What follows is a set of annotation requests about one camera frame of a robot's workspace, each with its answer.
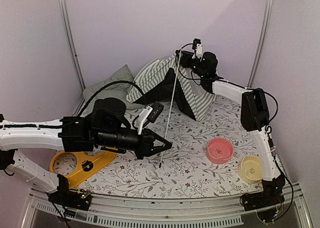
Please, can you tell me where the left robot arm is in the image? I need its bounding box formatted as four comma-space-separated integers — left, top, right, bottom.
0, 98, 172, 205

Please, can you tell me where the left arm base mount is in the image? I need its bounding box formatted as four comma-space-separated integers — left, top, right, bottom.
47, 174, 92, 211

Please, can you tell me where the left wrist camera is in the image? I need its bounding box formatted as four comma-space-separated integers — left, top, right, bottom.
135, 101, 164, 135

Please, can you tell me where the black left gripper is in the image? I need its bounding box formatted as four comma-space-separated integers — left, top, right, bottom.
95, 127, 173, 160

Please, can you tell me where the green striped pet tent fabric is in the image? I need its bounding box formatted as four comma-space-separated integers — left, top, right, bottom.
126, 54, 215, 122

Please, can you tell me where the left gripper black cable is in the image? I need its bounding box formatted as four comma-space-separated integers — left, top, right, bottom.
79, 80, 148, 118

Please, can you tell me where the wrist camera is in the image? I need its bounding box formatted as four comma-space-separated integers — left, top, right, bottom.
135, 101, 164, 135
192, 39, 203, 59

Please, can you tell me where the left aluminium corner post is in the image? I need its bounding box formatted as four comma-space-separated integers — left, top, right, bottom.
58, 0, 86, 91

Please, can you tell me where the front aluminium rail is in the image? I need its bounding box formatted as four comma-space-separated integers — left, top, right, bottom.
21, 183, 314, 227

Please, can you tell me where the pink pet bowl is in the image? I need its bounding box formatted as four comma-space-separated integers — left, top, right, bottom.
206, 138, 234, 164

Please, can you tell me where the green checkered cushion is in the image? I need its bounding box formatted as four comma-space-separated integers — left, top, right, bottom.
82, 64, 141, 113

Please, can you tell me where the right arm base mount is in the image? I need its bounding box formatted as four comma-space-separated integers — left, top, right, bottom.
239, 174, 286, 211

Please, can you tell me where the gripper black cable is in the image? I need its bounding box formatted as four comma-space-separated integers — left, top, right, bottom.
79, 80, 148, 118
174, 43, 203, 86

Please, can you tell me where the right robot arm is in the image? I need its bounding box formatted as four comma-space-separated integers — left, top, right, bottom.
175, 50, 285, 182

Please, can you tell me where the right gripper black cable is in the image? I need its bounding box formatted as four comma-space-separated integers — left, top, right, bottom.
174, 43, 203, 86

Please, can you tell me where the aluminium corner post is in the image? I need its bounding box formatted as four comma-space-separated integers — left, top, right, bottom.
247, 0, 274, 88
58, 0, 86, 91

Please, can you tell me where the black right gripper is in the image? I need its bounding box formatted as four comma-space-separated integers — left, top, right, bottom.
176, 50, 206, 78

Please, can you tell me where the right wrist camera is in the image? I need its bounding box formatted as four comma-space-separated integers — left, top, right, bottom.
192, 39, 203, 59

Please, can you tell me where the right aluminium corner post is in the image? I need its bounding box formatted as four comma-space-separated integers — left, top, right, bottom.
247, 0, 274, 88

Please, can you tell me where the cream pet bowl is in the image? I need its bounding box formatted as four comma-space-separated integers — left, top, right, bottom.
238, 156, 263, 184

